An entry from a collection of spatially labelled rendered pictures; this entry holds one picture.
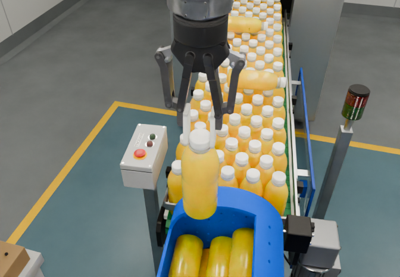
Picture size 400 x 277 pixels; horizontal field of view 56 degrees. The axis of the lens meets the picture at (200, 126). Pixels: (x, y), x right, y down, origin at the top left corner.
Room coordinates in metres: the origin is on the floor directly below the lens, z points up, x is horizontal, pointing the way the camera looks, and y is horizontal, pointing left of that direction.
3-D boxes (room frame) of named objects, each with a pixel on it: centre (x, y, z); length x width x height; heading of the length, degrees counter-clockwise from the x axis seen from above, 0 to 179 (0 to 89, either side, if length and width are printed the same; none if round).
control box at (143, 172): (0.89, 0.18, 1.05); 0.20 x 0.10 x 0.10; 171
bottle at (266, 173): (0.81, -0.20, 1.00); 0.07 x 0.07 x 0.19
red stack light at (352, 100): (0.96, -0.49, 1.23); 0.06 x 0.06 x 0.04
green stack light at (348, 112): (0.96, -0.49, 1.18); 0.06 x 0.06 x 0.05
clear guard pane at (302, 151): (1.22, -0.44, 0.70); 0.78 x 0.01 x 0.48; 171
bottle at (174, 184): (0.78, 0.06, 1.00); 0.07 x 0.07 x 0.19
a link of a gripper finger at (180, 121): (0.49, 0.04, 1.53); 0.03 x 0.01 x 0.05; 81
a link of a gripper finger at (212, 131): (0.48, -0.02, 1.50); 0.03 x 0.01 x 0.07; 171
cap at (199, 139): (0.49, 0.00, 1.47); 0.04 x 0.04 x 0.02
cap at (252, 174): (0.75, -0.15, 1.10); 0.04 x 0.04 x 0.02
